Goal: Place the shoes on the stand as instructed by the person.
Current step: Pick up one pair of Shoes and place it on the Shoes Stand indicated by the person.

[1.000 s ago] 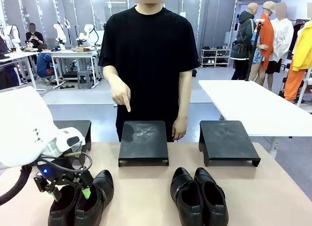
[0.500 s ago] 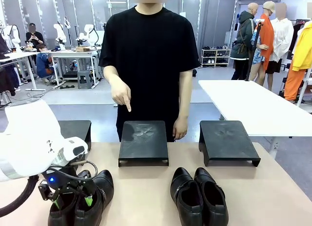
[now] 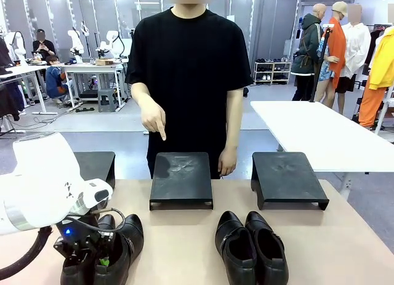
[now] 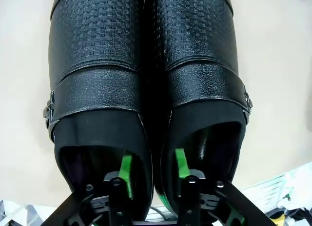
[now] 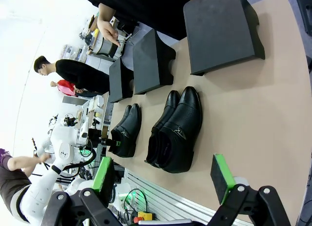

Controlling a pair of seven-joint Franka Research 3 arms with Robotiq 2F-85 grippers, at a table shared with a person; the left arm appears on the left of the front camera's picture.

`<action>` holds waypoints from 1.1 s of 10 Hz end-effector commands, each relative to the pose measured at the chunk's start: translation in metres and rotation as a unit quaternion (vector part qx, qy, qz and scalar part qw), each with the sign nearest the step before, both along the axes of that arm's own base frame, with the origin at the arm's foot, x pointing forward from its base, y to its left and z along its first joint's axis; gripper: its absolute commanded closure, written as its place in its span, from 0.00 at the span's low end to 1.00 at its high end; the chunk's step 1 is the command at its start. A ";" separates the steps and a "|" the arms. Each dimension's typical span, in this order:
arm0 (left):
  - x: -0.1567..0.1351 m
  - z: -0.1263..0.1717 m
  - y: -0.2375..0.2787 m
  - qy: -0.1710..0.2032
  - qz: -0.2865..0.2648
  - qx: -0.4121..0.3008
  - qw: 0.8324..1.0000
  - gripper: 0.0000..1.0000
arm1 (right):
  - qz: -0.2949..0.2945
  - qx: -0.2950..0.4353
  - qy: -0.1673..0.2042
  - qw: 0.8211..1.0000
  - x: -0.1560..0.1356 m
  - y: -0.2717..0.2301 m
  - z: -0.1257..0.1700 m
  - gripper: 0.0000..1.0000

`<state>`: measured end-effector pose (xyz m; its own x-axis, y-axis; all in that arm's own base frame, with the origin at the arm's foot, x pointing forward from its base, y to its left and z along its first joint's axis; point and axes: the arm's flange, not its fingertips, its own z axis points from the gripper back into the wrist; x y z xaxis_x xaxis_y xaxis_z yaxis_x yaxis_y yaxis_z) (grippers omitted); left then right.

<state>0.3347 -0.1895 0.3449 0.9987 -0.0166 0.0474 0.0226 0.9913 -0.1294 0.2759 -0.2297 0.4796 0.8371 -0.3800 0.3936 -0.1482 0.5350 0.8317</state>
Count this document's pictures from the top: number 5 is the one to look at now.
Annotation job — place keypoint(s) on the black leather buckle shoe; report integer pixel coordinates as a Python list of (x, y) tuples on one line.
[(187, 118), (131, 128), (124, 115), (173, 100)]

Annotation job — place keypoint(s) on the person's right forearm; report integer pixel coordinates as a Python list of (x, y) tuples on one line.
[(106, 12)]

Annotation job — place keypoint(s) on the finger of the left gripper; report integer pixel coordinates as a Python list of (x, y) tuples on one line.
[(114, 143)]

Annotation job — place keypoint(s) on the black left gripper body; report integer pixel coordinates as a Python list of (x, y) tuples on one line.
[(96, 135)]

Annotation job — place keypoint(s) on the yellow emergency stop box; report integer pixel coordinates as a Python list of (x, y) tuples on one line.
[(144, 215)]

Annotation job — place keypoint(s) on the person in red top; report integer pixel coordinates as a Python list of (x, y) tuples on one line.
[(65, 87)]

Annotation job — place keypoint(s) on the person in black t-shirt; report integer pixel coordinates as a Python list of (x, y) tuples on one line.
[(151, 6)]

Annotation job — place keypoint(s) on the man in black sweater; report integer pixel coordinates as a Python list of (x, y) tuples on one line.
[(80, 74)]

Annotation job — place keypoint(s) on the aluminium table frame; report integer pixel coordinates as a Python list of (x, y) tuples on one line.
[(165, 201)]

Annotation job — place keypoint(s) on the person's right hand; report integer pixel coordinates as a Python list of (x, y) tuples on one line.
[(107, 28)]

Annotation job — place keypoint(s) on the black equipment block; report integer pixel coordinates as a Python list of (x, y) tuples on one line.
[(304, 11)]

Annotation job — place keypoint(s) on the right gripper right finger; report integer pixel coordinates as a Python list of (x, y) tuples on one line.
[(220, 179)]

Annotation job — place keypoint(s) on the large black shoe stand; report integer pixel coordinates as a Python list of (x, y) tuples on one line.
[(219, 30)]

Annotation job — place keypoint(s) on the white round machine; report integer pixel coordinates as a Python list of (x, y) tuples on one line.
[(104, 46)]

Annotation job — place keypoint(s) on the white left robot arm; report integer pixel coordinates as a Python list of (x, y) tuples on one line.
[(62, 143)]

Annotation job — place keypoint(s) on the open cardboard box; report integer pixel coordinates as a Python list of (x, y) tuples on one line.
[(93, 22)]

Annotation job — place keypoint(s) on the person in brown shirt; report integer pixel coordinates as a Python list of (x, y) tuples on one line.
[(9, 182)]

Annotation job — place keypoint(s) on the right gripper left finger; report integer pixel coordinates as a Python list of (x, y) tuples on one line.
[(103, 174)]

